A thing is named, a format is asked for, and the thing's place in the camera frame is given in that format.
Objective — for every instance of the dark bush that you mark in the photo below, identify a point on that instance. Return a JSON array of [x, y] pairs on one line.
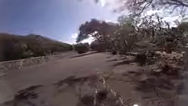
[[81, 48]]

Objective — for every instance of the dark broad-crowned tree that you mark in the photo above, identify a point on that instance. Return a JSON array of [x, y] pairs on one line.
[[93, 29]]

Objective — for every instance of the grey asphalt road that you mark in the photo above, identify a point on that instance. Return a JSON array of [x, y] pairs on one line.
[[50, 73]]

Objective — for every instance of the row of bushes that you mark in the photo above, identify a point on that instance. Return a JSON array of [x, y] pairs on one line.
[[147, 40]]

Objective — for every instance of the gravel verge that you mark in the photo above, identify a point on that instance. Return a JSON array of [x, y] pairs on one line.
[[165, 70]]

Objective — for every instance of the wooded hill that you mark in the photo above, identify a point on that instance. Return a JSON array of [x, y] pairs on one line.
[[20, 45]]

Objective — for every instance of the low stone wall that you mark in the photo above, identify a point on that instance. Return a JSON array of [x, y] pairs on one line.
[[22, 63]]

